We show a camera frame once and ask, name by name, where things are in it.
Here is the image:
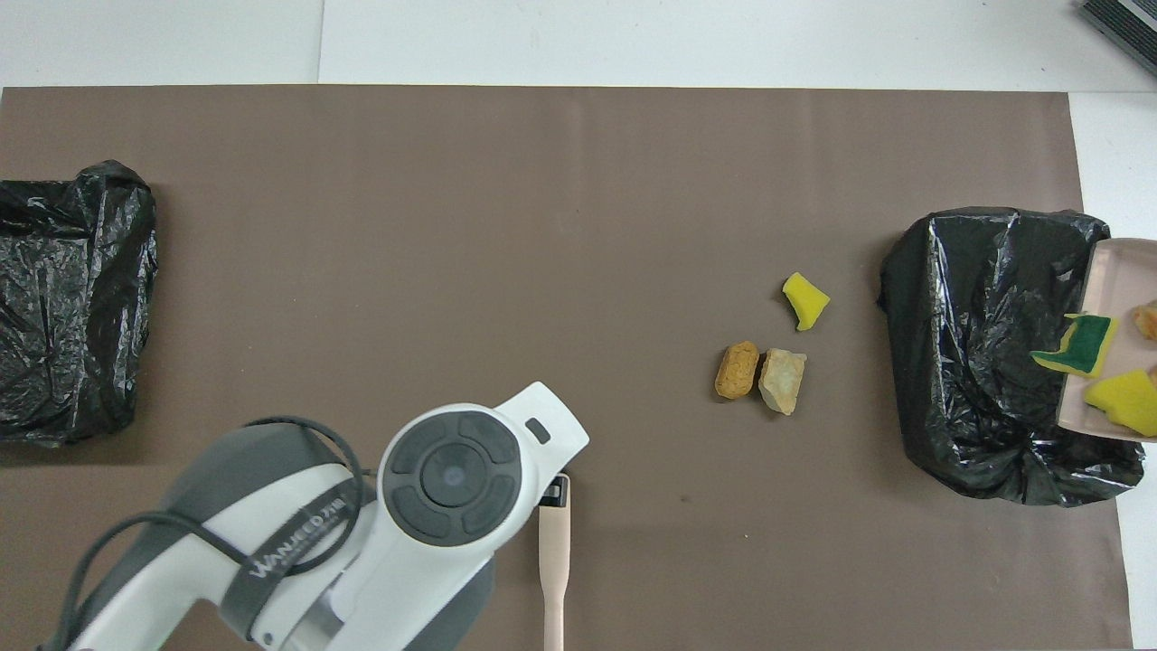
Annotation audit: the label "black bag lined bin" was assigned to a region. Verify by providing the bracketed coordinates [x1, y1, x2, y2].
[879, 207, 1147, 507]
[0, 160, 159, 447]

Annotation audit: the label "brown table mat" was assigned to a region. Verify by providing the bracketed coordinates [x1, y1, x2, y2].
[0, 86, 1133, 651]

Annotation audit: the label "dark grey ribbed device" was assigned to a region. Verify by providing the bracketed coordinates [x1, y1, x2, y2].
[1078, 0, 1157, 78]

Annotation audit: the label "pale bread chunk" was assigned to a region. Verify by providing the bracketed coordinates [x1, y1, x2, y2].
[757, 348, 807, 416]

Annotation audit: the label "beige hand brush black bristles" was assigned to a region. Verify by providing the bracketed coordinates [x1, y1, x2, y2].
[539, 474, 572, 651]

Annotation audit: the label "green and yellow sponge piece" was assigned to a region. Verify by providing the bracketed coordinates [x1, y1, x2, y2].
[1030, 313, 1119, 379]

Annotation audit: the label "beige plastic dustpan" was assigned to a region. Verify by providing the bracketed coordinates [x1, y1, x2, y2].
[1056, 238, 1157, 444]

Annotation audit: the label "brown bread roll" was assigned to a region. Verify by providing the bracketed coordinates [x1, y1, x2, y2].
[714, 340, 760, 401]

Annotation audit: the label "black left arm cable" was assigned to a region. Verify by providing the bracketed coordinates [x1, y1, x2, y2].
[54, 416, 367, 651]

